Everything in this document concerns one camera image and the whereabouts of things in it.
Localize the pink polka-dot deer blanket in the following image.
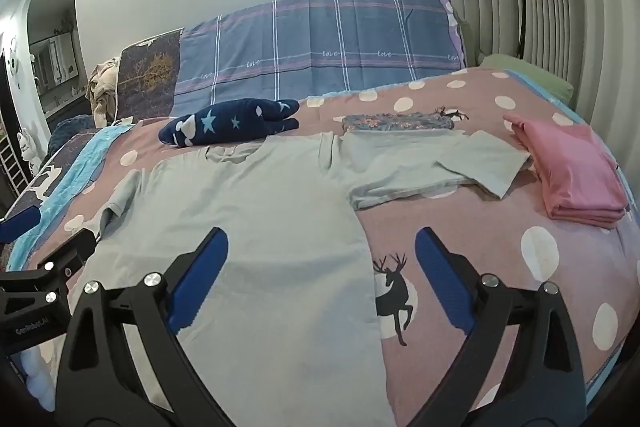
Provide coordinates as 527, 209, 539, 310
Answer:
7, 68, 638, 408

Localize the dark blue fuzzy blanket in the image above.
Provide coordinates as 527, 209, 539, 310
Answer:
47, 117, 96, 158

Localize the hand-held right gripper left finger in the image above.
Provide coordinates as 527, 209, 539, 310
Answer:
54, 227, 230, 427

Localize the white cat figurine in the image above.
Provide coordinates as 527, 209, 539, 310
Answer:
17, 127, 43, 172

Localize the pale pleated curtain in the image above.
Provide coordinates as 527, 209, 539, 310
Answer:
447, 0, 640, 128

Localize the light blue patterned quilt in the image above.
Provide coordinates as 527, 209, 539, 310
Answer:
6, 69, 636, 408

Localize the tree-print pillow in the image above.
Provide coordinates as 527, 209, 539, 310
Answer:
116, 29, 182, 122

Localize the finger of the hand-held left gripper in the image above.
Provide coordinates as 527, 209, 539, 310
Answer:
0, 229, 97, 304
0, 206, 42, 245

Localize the arched wall mirror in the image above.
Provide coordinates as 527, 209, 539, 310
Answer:
25, 0, 83, 118

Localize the folded floral cloth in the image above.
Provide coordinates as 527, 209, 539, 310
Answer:
341, 112, 456, 132

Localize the white slatted rack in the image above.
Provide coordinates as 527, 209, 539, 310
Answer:
0, 147, 26, 198

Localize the white wall ornament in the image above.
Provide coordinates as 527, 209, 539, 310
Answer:
5, 37, 23, 88

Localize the pale grey-green t-shirt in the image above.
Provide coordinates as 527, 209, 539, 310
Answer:
97, 129, 533, 427

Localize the folded pink garment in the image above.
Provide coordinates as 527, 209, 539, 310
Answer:
502, 113, 630, 224

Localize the beige clothes pile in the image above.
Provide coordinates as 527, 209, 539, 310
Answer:
86, 62, 123, 128

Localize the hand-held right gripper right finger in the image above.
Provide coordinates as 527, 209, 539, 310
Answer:
414, 227, 587, 427

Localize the green pillow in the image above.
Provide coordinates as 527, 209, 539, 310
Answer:
477, 53, 575, 102
460, 21, 483, 64

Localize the person's left hand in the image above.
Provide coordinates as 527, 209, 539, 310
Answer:
20, 342, 58, 401

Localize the blue plaid pillow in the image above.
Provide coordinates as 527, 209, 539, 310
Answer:
172, 0, 468, 118

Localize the navy star-print garment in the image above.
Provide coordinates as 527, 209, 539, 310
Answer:
158, 98, 301, 146

